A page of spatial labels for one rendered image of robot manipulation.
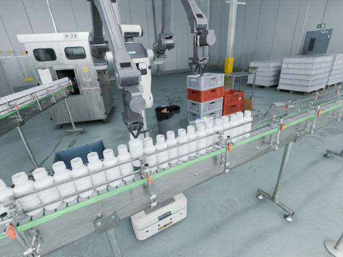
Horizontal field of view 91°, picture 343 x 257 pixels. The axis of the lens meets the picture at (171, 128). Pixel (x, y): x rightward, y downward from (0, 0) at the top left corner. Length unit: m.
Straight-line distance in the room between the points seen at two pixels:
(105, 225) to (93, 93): 3.72
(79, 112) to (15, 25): 8.96
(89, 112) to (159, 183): 3.82
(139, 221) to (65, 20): 12.10
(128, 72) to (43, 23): 12.26
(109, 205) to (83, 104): 3.81
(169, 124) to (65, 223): 2.28
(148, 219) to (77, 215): 0.89
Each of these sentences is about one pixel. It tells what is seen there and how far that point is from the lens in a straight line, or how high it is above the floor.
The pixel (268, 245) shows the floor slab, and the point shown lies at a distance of 1.91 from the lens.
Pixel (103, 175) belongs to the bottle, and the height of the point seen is 1.07.
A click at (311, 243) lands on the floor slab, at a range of 2.07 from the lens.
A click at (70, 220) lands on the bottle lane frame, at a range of 0.85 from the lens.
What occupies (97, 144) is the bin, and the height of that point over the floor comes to 0.93.
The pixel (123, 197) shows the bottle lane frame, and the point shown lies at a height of 0.95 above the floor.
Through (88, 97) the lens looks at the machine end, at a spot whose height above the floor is 0.68.
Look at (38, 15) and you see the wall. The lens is 12.90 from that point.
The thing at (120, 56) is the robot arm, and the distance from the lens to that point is 0.65.
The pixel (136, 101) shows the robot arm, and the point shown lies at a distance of 0.57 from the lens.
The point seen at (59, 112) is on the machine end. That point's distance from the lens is 4.73.
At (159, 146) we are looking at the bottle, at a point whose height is 1.12.
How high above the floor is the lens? 1.52
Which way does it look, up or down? 24 degrees down
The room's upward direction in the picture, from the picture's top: 4 degrees counter-clockwise
